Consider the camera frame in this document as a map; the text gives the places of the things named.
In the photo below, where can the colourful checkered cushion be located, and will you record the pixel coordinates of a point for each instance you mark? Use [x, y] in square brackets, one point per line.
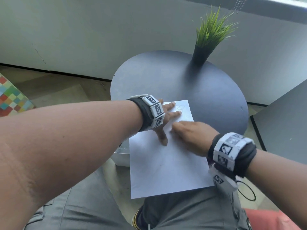
[12, 98]

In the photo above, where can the person's left hand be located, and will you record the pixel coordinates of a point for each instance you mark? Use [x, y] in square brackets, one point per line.
[169, 116]

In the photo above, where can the white paper sheet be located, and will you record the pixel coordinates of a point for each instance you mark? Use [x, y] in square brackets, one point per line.
[165, 170]

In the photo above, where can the white box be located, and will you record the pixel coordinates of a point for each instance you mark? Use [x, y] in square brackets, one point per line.
[122, 158]

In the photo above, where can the black white left wrist tracker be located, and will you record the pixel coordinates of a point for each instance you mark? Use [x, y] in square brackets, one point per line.
[154, 110]

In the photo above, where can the person's right forearm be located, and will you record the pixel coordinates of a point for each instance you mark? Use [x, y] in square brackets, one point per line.
[280, 179]

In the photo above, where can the black plant vase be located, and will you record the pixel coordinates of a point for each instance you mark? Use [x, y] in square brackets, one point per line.
[200, 56]

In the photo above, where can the green artificial grass plant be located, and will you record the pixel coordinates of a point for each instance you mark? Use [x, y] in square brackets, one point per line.
[212, 31]

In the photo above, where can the person's left thumb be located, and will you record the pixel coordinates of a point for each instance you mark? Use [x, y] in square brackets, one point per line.
[163, 137]

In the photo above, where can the person's left forearm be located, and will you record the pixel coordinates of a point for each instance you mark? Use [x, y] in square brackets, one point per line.
[67, 143]

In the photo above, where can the person's grey trousers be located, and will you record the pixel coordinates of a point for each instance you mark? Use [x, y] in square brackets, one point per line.
[191, 213]

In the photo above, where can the person's right fingers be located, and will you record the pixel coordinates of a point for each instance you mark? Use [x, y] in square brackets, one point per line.
[177, 129]

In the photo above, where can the person's right hand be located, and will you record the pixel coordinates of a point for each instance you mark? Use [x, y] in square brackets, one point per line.
[197, 137]

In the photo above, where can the black white right wrist tracker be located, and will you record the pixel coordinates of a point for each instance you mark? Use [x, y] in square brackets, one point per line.
[231, 153]

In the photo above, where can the black white wrist tracker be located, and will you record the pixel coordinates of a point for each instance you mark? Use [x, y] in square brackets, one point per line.
[154, 110]
[231, 153]

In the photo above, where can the person's left middle finger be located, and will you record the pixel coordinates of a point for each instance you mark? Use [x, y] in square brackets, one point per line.
[169, 106]

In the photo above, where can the red cushion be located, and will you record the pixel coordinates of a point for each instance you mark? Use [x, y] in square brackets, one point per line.
[268, 220]

